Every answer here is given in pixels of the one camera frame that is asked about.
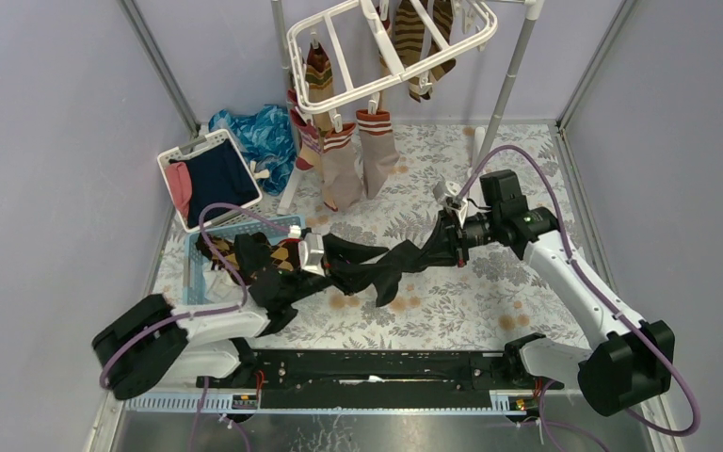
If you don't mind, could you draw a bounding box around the brown patterned hanging sock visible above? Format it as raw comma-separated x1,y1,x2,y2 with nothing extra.
427,0,458,101

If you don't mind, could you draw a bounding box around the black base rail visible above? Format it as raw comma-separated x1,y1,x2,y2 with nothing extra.
196,349,547,411

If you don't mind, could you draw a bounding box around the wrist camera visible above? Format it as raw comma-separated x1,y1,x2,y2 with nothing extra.
432,179,469,228
297,233,326,277

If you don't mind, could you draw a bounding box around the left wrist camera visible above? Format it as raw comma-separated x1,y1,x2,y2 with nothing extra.
297,233,326,277

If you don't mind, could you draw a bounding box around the blue patterned cloth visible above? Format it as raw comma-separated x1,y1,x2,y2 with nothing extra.
208,105,297,196

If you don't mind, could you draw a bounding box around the blue laundry basket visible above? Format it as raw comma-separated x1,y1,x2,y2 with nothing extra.
182,215,305,305

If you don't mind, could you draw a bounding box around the red striped sock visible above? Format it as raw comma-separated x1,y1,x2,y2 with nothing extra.
321,185,339,212
287,89,322,172

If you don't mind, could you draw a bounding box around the pink cloth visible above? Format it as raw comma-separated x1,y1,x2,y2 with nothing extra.
164,162,193,220

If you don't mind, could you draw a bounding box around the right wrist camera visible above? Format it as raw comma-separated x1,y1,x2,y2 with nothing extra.
432,179,469,228

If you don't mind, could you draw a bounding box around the black sock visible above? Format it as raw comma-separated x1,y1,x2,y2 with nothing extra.
367,240,436,308

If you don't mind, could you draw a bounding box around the white laundry basket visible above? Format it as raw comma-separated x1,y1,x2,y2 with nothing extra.
156,129,263,234

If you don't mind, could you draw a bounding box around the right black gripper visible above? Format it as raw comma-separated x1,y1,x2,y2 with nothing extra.
411,205,501,267

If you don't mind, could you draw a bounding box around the purple cable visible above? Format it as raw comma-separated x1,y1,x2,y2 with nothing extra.
458,144,702,452
98,202,303,452

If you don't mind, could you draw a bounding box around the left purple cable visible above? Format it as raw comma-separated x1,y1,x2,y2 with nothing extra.
98,202,303,452

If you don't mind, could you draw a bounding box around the silver drying rack stand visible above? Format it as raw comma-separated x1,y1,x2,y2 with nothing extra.
270,0,546,188

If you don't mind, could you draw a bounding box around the dark navy cloth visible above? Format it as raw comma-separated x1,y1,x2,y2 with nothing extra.
171,141,260,228

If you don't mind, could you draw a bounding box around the white sock hanger frame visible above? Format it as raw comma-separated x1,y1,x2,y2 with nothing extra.
285,1,498,114

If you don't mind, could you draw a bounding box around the pile of socks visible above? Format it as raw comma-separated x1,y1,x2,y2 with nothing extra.
197,233,300,302

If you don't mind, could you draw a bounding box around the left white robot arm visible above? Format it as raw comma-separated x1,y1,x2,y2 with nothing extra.
91,234,394,400

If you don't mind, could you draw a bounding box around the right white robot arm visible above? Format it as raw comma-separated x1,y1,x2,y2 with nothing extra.
418,170,675,416

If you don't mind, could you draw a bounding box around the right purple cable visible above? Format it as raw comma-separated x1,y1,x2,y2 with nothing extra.
458,144,702,452

